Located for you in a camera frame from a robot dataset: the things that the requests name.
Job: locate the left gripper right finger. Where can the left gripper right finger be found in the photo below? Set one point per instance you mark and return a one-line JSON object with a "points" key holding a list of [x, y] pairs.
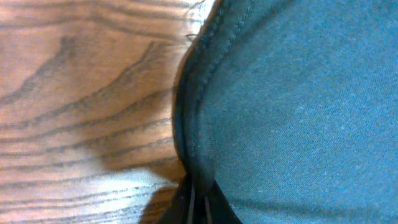
{"points": [[217, 208]]}

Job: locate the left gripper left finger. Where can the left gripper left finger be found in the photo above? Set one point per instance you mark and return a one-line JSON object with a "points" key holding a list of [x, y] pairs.
{"points": [[181, 208]]}

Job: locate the black t-shirt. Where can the black t-shirt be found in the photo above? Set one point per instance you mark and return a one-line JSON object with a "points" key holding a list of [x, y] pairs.
{"points": [[291, 108]]}

